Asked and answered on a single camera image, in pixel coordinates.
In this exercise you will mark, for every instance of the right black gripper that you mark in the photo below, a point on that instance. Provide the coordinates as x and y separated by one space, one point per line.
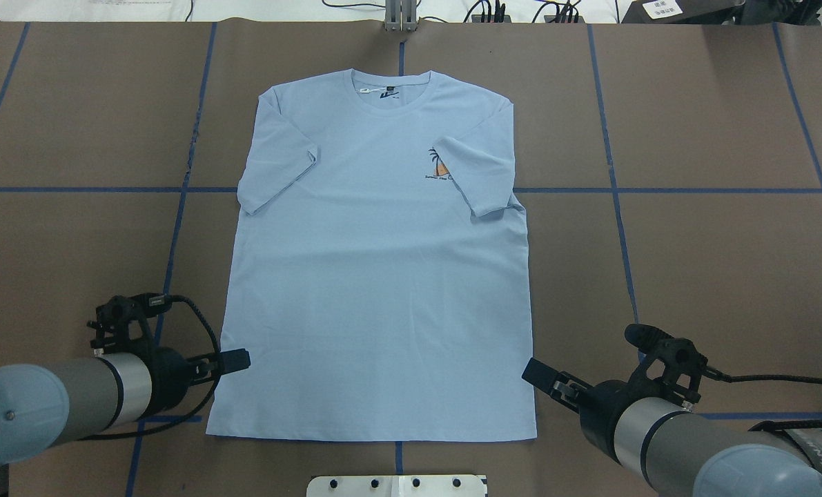
602 406

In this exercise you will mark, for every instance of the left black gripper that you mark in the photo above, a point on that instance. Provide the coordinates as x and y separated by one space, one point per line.
164 373

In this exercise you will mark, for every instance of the light blue t-shirt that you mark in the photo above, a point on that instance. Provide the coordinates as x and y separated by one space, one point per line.
380 272

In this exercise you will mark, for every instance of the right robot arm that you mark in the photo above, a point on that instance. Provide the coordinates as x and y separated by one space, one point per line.
680 453

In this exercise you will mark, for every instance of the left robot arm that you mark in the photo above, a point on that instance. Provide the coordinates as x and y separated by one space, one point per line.
42 406

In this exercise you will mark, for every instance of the black box with label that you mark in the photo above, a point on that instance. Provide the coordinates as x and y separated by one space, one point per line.
681 12

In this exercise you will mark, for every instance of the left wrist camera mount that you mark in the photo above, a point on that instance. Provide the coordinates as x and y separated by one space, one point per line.
121 325

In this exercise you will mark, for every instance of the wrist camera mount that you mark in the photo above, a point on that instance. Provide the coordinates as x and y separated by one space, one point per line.
121 325
671 370

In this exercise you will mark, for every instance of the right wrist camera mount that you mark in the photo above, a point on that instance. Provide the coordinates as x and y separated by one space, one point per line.
671 370

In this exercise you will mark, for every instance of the white pedestal base plate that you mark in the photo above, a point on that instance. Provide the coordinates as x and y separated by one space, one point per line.
399 485

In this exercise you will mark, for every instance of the aluminium frame post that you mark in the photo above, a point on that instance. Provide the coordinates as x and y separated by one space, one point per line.
401 15

